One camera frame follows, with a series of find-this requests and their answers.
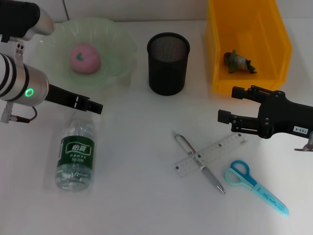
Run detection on silver ballpoint pen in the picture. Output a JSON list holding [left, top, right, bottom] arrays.
[[172, 131, 226, 194]]

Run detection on clear plastic ruler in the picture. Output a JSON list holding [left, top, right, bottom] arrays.
[[174, 133, 247, 177]]

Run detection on yellow plastic bin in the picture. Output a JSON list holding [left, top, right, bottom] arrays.
[[204, 0, 293, 95]]

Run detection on left gripper cable with plugs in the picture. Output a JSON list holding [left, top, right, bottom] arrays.
[[0, 100, 38, 124]]

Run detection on pink toy peach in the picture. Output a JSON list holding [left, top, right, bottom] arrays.
[[69, 43, 101, 74]]

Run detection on gripper cable with plugs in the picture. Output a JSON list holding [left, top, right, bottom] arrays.
[[294, 131, 313, 152], [0, 100, 38, 124]]

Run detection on small green toy figure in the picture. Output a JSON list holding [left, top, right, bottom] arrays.
[[224, 48, 258, 74]]

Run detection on black mesh pen holder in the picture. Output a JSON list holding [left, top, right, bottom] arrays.
[[147, 32, 191, 96]]

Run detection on translucent green fruit plate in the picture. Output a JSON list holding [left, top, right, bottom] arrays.
[[35, 17, 137, 90]]

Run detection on blue cyan scissors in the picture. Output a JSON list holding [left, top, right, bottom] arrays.
[[224, 160, 290, 217]]

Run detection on green label water bottle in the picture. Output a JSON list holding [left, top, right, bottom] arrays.
[[55, 107, 96, 193]]

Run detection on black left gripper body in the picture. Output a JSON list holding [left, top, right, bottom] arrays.
[[44, 84, 90, 112]]

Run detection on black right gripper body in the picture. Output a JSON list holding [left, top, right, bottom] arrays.
[[257, 90, 313, 140]]

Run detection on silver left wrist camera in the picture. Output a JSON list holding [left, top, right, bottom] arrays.
[[0, 0, 56, 65]]

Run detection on right gripper cable with plugs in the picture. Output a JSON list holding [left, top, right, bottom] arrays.
[[294, 131, 313, 152]]

